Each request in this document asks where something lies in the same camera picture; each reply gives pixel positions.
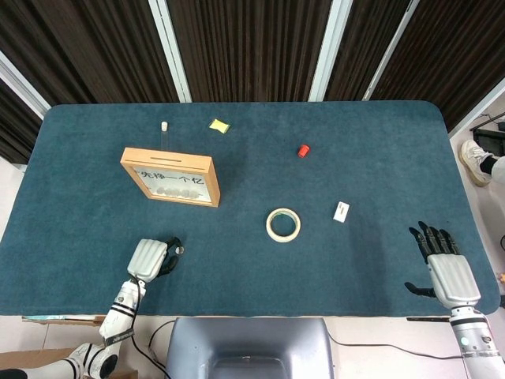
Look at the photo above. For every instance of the yellow paper packet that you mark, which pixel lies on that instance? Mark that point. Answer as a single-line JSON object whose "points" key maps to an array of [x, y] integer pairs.
{"points": [[219, 125]]}

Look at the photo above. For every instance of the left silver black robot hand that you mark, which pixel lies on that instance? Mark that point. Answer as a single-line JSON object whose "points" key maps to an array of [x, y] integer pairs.
{"points": [[148, 258]]}

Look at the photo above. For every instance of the red plastic cap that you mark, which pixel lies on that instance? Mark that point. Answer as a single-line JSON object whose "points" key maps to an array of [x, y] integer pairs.
{"points": [[303, 151]]}

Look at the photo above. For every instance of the white partition post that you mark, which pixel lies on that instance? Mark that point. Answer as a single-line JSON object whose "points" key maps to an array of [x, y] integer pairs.
{"points": [[19, 85], [169, 47], [329, 51], [388, 51]]}

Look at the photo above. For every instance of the wooden frame coin bank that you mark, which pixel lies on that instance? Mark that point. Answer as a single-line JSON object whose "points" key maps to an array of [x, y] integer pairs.
{"points": [[197, 163]]}

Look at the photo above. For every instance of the white sneaker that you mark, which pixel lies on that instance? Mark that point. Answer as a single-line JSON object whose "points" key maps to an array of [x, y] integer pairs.
{"points": [[473, 158]]}

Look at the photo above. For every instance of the grey robot torso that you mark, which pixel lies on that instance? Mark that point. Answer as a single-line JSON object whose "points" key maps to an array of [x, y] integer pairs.
{"points": [[252, 339]]}

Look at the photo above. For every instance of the white power adapter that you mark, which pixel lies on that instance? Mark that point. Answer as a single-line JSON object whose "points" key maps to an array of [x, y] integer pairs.
{"points": [[341, 211]]}

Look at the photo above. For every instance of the glass tube with white cap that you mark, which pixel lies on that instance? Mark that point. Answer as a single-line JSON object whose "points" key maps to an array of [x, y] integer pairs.
{"points": [[164, 126]]}

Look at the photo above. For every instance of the flat cardboard sheet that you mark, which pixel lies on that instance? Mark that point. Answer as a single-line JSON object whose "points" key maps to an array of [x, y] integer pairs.
{"points": [[67, 320]]}

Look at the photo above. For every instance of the blue velvet table cloth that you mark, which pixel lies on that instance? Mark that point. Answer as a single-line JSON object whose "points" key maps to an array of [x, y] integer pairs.
{"points": [[355, 177]]}

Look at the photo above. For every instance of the black tripod stand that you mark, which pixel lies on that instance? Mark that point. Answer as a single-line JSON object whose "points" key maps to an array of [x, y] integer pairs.
{"points": [[489, 136]]}

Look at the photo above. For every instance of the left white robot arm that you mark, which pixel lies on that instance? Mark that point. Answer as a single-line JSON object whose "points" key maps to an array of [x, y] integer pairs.
{"points": [[118, 316]]}

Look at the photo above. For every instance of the beige masking tape roll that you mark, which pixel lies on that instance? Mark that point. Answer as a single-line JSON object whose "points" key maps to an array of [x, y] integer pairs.
{"points": [[270, 233]]}

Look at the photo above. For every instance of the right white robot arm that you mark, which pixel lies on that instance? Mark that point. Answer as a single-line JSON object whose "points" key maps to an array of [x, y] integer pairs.
{"points": [[475, 343]]}

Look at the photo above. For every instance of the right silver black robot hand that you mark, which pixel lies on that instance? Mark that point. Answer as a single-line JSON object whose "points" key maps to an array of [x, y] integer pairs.
{"points": [[453, 278]]}

